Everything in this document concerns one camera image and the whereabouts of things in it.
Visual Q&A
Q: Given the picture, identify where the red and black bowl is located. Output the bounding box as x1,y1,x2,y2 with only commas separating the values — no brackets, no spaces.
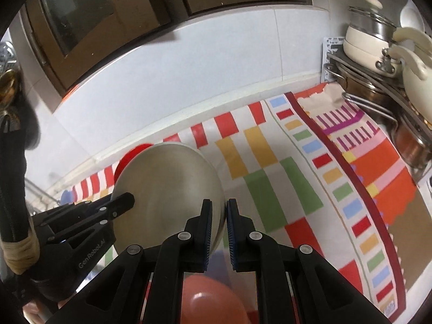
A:
114,143,154,184

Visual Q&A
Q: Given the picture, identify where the salmon pink bowl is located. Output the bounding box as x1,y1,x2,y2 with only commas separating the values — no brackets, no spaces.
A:
182,274,259,324

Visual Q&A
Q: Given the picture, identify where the steel steamer with glass lid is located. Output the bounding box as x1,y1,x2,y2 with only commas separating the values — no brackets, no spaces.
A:
347,0,398,41

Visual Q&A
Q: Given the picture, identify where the white ribbed bowl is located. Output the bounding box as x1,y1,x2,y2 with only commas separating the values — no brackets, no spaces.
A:
111,143,226,260

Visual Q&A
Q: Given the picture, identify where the cream frying pan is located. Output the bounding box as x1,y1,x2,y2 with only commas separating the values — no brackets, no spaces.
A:
385,45,432,125

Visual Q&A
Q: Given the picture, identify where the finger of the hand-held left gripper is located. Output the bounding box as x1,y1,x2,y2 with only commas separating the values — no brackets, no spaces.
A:
81,192,136,227

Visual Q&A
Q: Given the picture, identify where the cream pot with steel handle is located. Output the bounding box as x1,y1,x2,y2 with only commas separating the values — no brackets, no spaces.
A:
342,23,406,75

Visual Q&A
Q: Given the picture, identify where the colourful checked tablecloth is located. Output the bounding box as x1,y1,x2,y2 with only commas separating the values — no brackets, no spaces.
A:
67,83,422,324

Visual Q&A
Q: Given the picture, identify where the copper bottomed steel pot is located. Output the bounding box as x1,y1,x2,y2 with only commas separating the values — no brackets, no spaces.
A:
391,108,432,173

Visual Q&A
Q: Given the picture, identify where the large steel pot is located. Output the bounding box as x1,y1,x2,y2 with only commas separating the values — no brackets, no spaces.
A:
326,62,397,125

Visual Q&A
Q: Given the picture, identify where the black braided hose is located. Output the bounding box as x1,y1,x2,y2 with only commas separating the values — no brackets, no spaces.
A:
0,108,41,274

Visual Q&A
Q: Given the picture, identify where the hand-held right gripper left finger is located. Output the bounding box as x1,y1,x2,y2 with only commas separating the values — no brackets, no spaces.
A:
50,198,214,324

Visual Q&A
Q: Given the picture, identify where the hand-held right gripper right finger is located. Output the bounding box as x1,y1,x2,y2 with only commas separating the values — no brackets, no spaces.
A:
225,198,395,324

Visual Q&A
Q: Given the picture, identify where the white pot rack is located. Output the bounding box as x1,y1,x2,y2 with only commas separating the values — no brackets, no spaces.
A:
322,37,432,176

